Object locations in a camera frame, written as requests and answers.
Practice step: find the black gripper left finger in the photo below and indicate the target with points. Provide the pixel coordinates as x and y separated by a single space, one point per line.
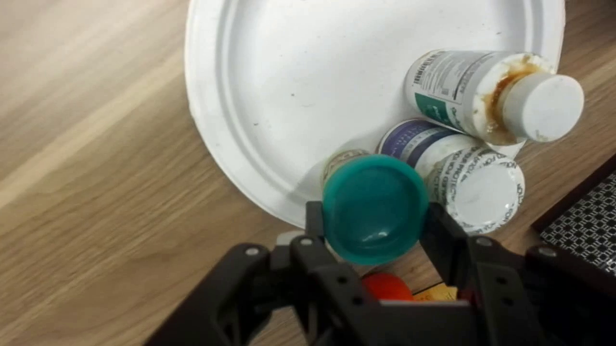
276 290

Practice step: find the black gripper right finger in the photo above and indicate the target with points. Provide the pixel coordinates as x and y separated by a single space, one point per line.
512 295

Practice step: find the white bottle blue label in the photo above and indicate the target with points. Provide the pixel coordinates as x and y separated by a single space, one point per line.
474 186

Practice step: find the white bottle green label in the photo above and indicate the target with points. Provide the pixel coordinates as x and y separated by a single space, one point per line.
474 90

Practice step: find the white paper plate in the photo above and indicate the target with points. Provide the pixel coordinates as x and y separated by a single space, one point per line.
289 84

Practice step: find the grey woven box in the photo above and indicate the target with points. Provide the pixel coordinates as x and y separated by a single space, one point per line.
584 224

